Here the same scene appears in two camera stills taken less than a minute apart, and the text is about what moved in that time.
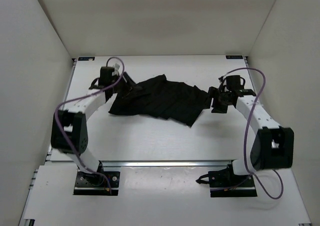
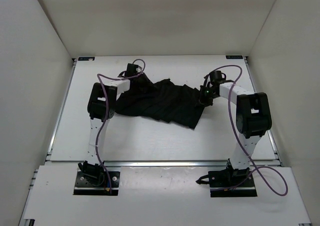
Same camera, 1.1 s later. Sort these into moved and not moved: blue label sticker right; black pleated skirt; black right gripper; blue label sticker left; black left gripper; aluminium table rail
Moved: black right gripper; black left gripper
Not moved: blue label sticker right; aluminium table rail; black pleated skirt; blue label sticker left
